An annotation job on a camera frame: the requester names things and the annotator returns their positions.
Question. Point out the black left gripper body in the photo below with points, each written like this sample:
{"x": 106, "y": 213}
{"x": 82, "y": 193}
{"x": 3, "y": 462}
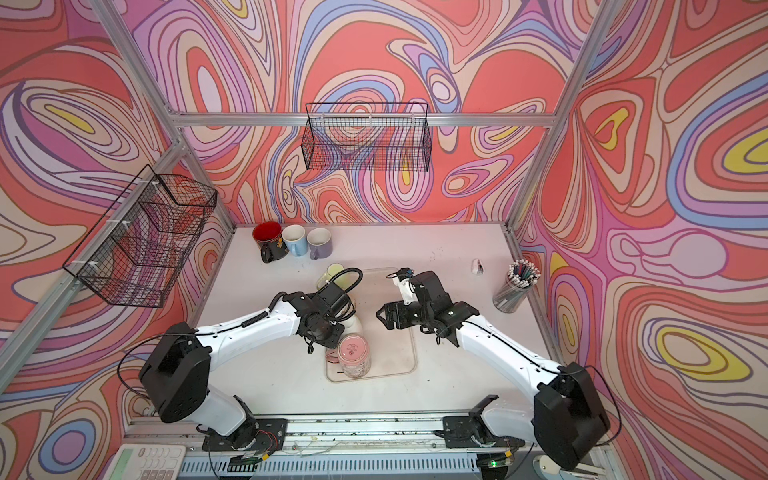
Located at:
{"x": 329, "y": 334}

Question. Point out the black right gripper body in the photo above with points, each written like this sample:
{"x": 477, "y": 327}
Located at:
{"x": 414, "y": 314}

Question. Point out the white small mug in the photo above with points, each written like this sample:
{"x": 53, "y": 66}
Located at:
{"x": 352, "y": 326}

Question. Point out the purple mug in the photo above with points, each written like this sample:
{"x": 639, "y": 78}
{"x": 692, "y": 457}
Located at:
{"x": 320, "y": 243}

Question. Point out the light blue mug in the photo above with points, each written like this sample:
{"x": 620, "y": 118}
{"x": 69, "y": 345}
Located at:
{"x": 295, "y": 238}

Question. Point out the black skull mug red inside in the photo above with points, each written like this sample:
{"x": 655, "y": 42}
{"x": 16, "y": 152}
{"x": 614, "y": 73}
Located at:
{"x": 272, "y": 246}

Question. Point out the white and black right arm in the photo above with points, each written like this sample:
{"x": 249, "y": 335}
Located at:
{"x": 565, "y": 416}

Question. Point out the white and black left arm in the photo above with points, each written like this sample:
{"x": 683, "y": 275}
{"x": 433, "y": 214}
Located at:
{"x": 176, "y": 376}

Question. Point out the light green mug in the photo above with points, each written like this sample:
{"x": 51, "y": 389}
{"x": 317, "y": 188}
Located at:
{"x": 344, "y": 281}

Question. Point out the pink patterned mug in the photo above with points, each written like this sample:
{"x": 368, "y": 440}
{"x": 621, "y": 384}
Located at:
{"x": 351, "y": 357}

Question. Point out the beige plastic tray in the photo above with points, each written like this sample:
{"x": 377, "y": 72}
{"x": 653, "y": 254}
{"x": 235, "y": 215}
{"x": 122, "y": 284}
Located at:
{"x": 392, "y": 352}

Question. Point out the small white pink object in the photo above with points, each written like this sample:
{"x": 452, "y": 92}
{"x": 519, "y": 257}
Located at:
{"x": 477, "y": 267}

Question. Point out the pen holder with pens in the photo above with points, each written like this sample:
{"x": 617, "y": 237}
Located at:
{"x": 521, "y": 276}

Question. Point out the white desk telephone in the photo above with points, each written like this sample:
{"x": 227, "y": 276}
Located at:
{"x": 146, "y": 462}

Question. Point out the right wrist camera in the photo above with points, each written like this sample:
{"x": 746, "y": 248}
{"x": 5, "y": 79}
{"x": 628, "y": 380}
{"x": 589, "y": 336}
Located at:
{"x": 402, "y": 279}

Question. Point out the black wire basket back wall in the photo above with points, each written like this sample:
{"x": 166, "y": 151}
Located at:
{"x": 367, "y": 136}

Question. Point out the black wire basket wall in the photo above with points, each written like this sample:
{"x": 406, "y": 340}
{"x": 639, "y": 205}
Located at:
{"x": 140, "y": 253}
{"x": 367, "y": 136}

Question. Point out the black wire basket left wall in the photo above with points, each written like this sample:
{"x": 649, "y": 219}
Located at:
{"x": 140, "y": 253}

